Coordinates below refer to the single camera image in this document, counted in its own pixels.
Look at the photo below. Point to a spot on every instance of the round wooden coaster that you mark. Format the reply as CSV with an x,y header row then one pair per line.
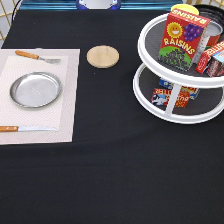
x,y
102,56

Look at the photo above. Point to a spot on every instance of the blue yellow small box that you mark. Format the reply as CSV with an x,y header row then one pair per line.
x,y
193,92

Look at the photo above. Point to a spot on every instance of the green yellow-lid cylinder can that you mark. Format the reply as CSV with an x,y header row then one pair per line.
x,y
187,8

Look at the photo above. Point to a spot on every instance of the white two-tier lazy Susan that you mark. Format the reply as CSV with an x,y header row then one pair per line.
x,y
208,104

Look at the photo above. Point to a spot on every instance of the beige woven placemat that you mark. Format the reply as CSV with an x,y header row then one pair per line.
x,y
59,114

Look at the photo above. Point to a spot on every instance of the red raisins box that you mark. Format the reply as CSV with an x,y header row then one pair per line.
x,y
180,42

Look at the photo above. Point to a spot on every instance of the wooden handled fork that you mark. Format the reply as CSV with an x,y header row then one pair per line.
x,y
36,57

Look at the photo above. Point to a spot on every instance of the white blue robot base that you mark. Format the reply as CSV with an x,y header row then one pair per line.
x,y
98,4

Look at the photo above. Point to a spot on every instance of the red blue flat box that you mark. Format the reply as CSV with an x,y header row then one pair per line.
x,y
161,97

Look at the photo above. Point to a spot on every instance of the black ribbed bowl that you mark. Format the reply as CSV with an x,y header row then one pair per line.
x,y
212,12

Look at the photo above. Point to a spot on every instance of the wooden handled knife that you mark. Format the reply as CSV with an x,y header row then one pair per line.
x,y
25,128

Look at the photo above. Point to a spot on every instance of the round silver metal plate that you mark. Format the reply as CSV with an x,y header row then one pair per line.
x,y
36,89

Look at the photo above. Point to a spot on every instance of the red white small box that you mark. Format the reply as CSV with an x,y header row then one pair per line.
x,y
211,61

